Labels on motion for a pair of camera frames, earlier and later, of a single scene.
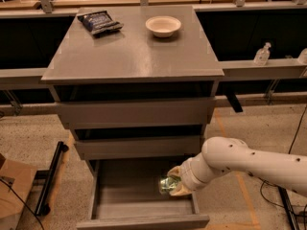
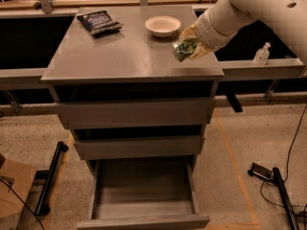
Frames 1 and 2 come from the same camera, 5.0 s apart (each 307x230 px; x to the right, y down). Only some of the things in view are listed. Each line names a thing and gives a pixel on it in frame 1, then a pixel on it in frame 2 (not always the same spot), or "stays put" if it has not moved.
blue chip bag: [99, 22] stays put
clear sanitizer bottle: [262, 56] stays put
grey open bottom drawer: [124, 195] stays put
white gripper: [187, 175] → [204, 33]
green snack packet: [166, 183] → [183, 49]
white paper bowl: [162, 26] stays put
